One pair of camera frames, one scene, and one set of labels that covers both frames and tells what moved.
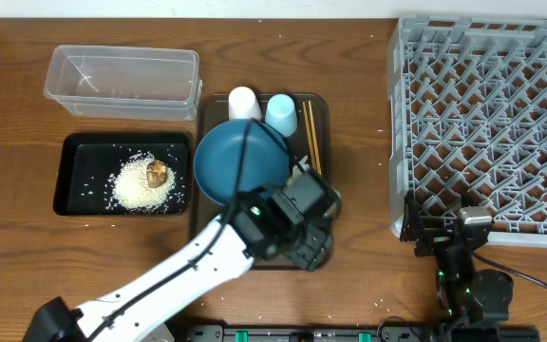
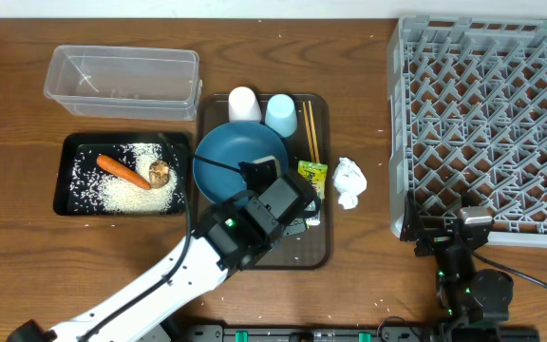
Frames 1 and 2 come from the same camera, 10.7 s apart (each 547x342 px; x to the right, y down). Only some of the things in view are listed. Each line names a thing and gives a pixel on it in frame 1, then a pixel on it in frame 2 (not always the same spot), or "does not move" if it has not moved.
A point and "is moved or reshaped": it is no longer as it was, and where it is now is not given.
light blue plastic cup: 281,114 does not move
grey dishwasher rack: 482,113 does not move
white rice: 128,186 is moved or reshaped
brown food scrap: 157,172 does not move
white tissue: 296,171 -> 348,181
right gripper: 414,229 does not move
